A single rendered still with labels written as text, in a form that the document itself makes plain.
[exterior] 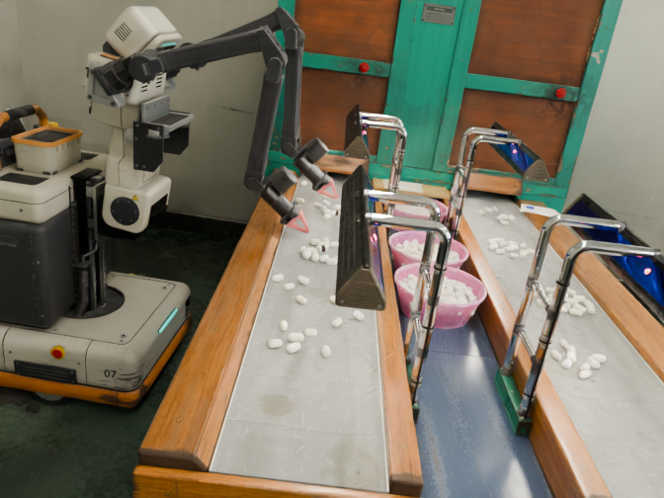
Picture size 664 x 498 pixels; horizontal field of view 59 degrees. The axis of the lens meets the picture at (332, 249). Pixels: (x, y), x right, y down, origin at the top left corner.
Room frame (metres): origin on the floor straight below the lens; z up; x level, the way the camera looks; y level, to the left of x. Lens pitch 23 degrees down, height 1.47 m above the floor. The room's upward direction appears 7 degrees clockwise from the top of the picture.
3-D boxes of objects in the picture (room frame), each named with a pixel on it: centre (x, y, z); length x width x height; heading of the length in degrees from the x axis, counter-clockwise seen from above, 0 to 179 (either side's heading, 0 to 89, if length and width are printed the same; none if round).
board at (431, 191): (2.48, -0.31, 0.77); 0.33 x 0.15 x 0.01; 91
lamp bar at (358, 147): (2.09, -0.03, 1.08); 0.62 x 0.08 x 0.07; 1
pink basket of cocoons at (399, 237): (1.82, -0.32, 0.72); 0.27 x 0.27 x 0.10
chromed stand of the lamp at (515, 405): (1.12, -0.53, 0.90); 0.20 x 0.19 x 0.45; 1
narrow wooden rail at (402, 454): (1.66, -0.16, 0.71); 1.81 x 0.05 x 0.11; 1
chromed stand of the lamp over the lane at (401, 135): (2.09, -0.11, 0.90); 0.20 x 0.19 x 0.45; 1
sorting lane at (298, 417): (1.65, 0.02, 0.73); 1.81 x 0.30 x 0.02; 1
